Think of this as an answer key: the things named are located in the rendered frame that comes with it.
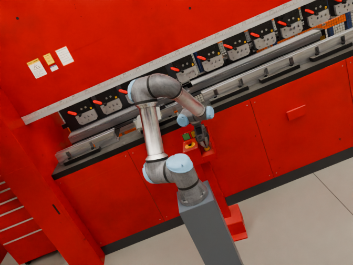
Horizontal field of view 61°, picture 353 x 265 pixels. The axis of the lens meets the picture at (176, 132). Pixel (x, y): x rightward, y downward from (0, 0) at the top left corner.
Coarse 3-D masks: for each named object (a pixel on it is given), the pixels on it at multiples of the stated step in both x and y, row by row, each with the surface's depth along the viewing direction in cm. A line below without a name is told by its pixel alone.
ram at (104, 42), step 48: (0, 0) 185; (48, 0) 188; (96, 0) 191; (144, 0) 194; (192, 0) 197; (240, 0) 200; (288, 0) 203; (0, 48) 196; (48, 48) 199; (96, 48) 202; (144, 48) 205; (192, 48) 209; (48, 96) 211
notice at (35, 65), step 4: (32, 60) 201; (36, 60) 201; (28, 64) 201; (32, 64) 202; (36, 64) 202; (40, 64) 202; (32, 68) 203; (36, 68) 203; (40, 68) 203; (32, 72) 203; (36, 72) 204; (40, 72) 204; (44, 72) 204; (36, 76) 205; (40, 76) 205
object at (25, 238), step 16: (0, 176) 245; (0, 192) 250; (0, 208) 257; (16, 208) 258; (0, 224) 263; (16, 224) 264; (32, 224) 266; (0, 240) 269; (16, 240) 271; (32, 240) 273; (48, 240) 275; (16, 256) 278; (32, 256) 280
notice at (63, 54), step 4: (60, 48) 200; (64, 48) 200; (56, 52) 200; (60, 52) 200; (64, 52) 201; (68, 52) 201; (60, 56) 202; (64, 56) 202; (68, 56) 202; (60, 60) 203; (64, 60) 203; (68, 60) 203; (72, 60) 203; (64, 64) 204
